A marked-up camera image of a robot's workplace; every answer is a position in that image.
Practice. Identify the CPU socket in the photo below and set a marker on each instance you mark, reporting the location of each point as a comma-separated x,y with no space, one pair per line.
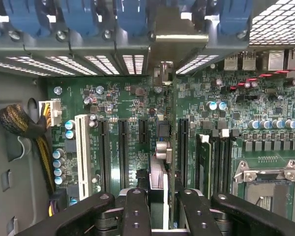
268,189

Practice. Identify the black power connector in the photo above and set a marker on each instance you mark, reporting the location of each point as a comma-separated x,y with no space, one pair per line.
60,199

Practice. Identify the black RAM slot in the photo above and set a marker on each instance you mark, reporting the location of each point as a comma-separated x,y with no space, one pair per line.
225,162
215,162

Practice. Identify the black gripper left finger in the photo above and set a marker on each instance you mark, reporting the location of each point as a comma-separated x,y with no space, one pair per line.
135,214

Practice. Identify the open black PC case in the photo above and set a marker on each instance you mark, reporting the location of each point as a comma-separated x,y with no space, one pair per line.
64,46

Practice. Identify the long black expansion slot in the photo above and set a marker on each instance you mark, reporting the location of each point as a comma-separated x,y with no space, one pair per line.
123,157
104,157
183,147

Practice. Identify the green motherboard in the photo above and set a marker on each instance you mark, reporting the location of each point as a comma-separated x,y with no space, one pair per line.
260,103

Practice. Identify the short black expansion slot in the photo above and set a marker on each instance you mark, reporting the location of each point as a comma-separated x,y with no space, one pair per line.
143,132

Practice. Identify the white power connector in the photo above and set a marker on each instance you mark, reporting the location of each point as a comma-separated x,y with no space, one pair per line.
55,113

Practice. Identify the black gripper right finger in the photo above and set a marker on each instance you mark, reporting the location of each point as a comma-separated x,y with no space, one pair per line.
199,216

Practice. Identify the white expansion slot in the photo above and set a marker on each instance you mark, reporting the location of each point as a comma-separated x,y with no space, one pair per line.
83,157

